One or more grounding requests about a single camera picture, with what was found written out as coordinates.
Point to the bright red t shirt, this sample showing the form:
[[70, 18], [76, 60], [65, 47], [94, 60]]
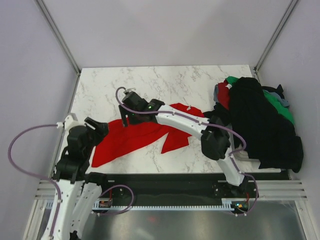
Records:
[[121, 140]]

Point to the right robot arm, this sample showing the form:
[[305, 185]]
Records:
[[213, 136]]

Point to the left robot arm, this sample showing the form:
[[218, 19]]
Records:
[[76, 191]]

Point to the dark red t shirt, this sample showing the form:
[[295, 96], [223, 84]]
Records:
[[223, 95]]

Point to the white folded cloth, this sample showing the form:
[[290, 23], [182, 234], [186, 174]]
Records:
[[251, 165]]

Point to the black t shirt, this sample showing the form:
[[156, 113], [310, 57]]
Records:
[[269, 136]]

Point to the green t shirt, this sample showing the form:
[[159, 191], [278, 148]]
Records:
[[284, 111]]

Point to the grey blue t shirt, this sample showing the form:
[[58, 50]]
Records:
[[275, 92]]

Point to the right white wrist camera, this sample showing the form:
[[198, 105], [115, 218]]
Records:
[[128, 90]]

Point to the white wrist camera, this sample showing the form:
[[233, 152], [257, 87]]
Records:
[[128, 90], [70, 121]]

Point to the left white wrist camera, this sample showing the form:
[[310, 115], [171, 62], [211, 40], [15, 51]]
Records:
[[70, 121]]

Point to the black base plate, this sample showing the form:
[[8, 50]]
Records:
[[170, 190]]

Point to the aluminium front rail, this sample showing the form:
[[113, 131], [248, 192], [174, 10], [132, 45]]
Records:
[[268, 190]]

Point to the left aluminium frame post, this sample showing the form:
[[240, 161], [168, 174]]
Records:
[[58, 35]]

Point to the aluminium frame post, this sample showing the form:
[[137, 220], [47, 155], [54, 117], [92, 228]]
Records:
[[275, 35], [58, 35]]

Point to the right aluminium frame post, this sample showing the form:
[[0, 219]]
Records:
[[275, 35]]

